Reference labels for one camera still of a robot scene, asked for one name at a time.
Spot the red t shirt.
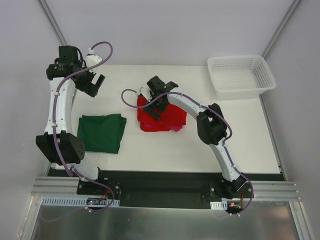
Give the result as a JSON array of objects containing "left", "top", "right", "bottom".
[{"left": 137, "top": 104, "right": 187, "bottom": 127}]

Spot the green t shirt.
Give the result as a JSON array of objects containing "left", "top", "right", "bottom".
[{"left": 77, "top": 113, "right": 127, "bottom": 154}]

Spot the pink t shirt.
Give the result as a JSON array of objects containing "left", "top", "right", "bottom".
[{"left": 140, "top": 121, "right": 183, "bottom": 133}]

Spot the white plastic basket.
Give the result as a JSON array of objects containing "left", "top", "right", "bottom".
[{"left": 207, "top": 55, "right": 276, "bottom": 100}]

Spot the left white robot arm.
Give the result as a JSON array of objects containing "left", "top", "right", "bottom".
[{"left": 35, "top": 45, "right": 106, "bottom": 195}]

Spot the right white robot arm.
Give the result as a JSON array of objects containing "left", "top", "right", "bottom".
[{"left": 143, "top": 76, "right": 248, "bottom": 200}]

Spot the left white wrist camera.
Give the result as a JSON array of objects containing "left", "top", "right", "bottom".
[{"left": 85, "top": 48, "right": 104, "bottom": 68}]

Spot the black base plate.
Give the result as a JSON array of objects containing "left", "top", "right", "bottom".
[{"left": 76, "top": 170, "right": 254, "bottom": 209}]

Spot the aluminium frame rail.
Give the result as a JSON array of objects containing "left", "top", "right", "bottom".
[{"left": 31, "top": 176, "right": 302, "bottom": 202}]

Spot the left white cable duct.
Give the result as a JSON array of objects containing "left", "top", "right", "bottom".
[{"left": 42, "top": 196, "right": 120, "bottom": 208}]

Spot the white cable duct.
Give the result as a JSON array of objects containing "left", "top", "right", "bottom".
[
  {"left": 42, "top": 196, "right": 120, "bottom": 208},
  {"left": 210, "top": 200, "right": 228, "bottom": 211}
]

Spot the right white cable duct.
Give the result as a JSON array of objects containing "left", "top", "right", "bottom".
[{"left": 210, "top": 200, "right": 228, "bottom": 211}]

